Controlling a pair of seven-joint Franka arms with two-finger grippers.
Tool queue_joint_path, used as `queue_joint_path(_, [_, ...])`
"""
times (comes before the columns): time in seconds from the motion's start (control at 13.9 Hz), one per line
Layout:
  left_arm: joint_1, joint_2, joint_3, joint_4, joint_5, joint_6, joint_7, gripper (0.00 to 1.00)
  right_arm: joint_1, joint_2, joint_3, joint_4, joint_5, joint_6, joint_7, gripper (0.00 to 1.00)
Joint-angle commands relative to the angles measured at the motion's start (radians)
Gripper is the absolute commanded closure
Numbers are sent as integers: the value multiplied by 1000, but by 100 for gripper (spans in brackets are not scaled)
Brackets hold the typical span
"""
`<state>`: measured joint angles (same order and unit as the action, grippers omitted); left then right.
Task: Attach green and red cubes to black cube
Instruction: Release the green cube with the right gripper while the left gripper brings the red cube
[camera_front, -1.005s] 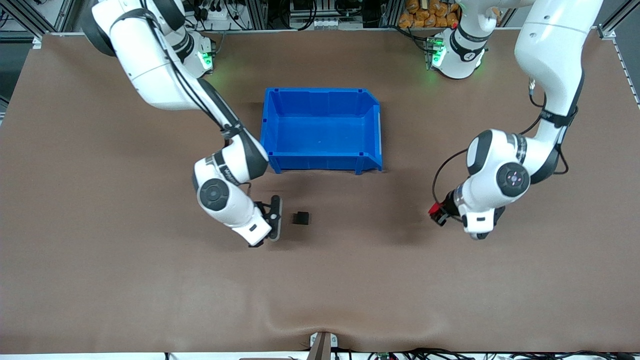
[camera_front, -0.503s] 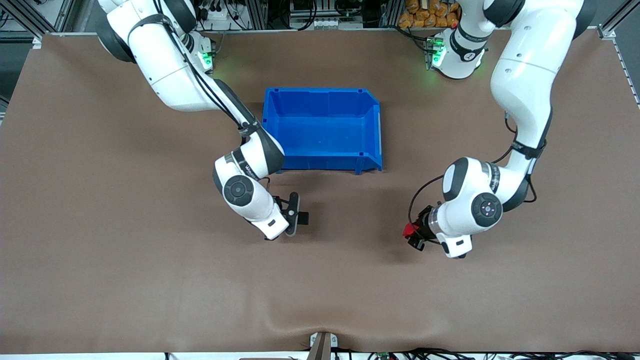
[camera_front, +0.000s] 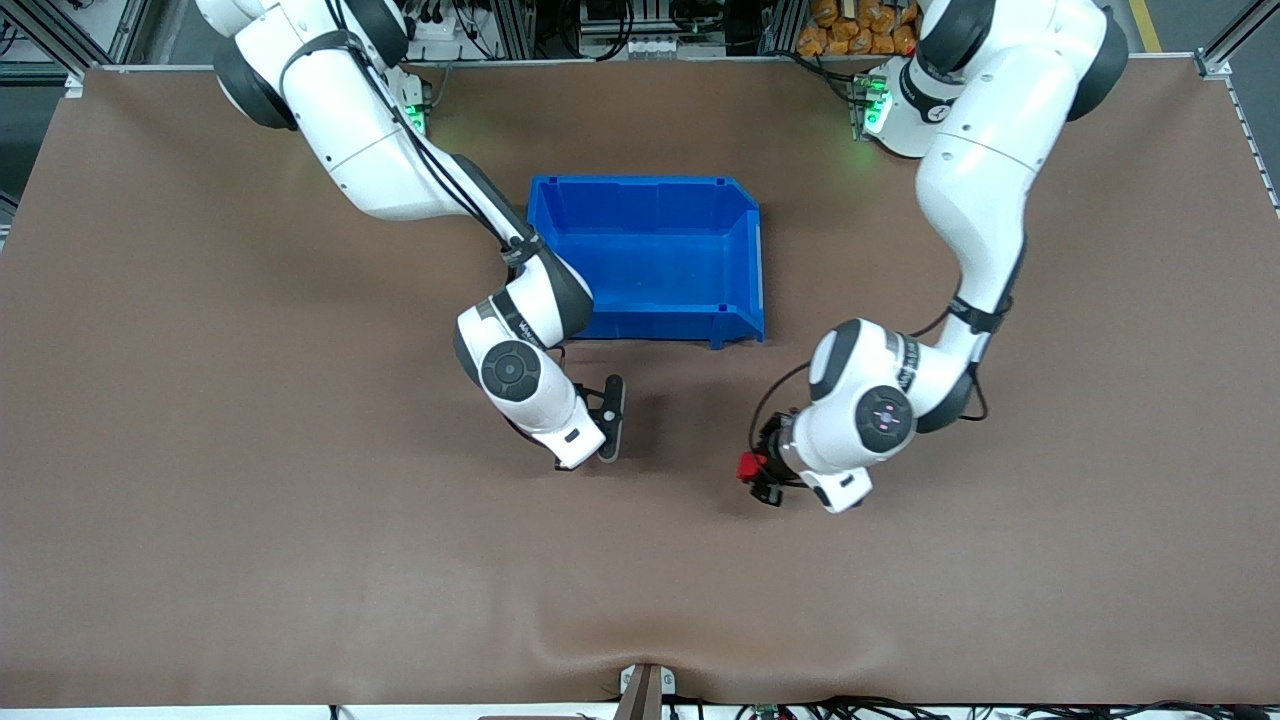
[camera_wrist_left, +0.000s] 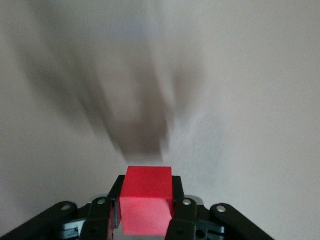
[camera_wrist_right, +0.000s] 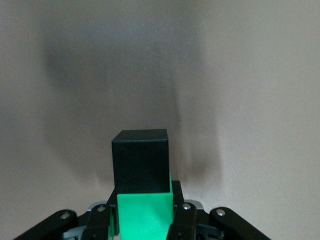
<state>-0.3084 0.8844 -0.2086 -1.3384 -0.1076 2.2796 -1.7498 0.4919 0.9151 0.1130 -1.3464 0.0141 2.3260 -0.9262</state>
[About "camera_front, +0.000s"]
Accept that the blue plastic storage bin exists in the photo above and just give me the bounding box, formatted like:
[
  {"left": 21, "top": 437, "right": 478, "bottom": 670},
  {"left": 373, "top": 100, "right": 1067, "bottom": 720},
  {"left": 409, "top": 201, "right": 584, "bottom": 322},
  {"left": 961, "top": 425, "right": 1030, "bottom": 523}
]
[{"left": 527, "top": 176, "right": 766, "bottom": 349}]

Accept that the aluminium frame profile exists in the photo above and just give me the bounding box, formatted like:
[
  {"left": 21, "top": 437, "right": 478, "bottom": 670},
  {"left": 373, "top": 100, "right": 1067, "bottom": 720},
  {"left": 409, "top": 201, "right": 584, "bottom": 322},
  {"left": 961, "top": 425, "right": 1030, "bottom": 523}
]
[
  {"left": 1200, "top": 0, "right": 1280, "bottom": 61},
  {"left": 0, "top": 0, "right": 111, "bottom": 71}
]

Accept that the white power strip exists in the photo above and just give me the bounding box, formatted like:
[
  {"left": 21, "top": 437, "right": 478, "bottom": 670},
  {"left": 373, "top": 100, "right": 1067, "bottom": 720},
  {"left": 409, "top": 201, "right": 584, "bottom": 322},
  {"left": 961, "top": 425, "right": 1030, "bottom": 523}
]
[{"left": 405, "top": 10, "right": 471, "bottom": 61}]

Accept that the bag of orange items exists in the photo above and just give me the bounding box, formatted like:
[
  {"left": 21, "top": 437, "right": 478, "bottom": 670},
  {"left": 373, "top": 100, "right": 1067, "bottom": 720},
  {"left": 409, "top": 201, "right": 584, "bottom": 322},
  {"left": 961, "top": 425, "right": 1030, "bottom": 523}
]
[{"left": 797, "top": 0, "right": 919, "bottom": 57}]

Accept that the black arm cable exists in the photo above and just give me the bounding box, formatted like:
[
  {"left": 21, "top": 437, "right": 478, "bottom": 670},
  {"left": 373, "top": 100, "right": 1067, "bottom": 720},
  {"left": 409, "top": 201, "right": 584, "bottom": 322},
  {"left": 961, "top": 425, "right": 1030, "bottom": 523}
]
[
  {"left": 748, "top": 300, "right": 991, "bottom": 451},
  {"left": 280, "top": 0, "right": 546, "bottom": 271}
]

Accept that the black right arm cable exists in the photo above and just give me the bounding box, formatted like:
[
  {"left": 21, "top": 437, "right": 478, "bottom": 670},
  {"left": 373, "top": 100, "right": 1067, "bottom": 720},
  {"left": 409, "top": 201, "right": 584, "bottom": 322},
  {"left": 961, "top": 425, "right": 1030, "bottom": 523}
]
[{"left": 280, "top": 0, "right": 546, "bottom": 271}]

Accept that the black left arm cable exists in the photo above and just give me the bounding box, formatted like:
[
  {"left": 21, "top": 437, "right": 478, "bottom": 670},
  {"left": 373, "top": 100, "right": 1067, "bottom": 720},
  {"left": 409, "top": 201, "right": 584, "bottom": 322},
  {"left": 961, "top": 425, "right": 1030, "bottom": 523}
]
[{"left": 748, "top": 300, "right": 991, "bottom": 451}]

